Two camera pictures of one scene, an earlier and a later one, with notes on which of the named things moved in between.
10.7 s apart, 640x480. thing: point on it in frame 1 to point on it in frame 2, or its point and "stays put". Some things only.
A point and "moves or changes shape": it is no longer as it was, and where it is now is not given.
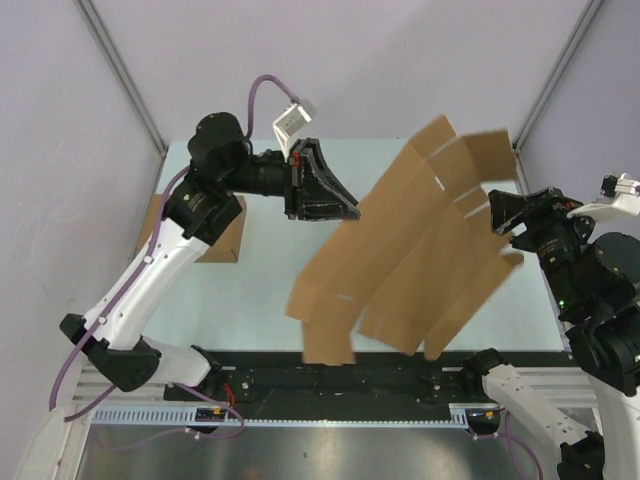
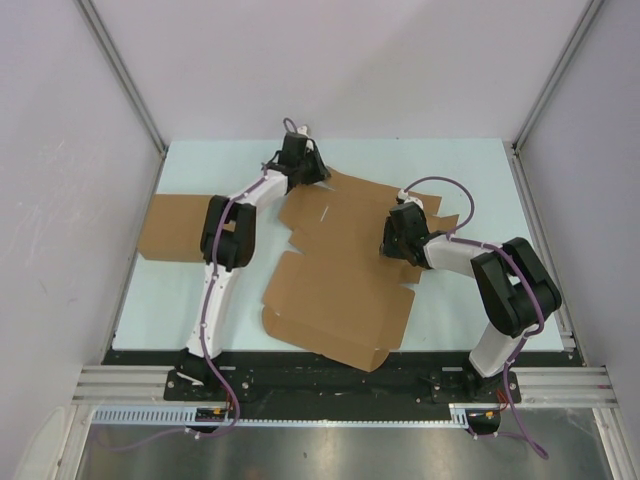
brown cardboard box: [416, 257] moves or changes shape
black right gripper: [544, 208] to [385, 247]
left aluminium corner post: [125, 75] stays put
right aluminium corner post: [585, 23] stays put
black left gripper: [295, 202] to [321, 170]
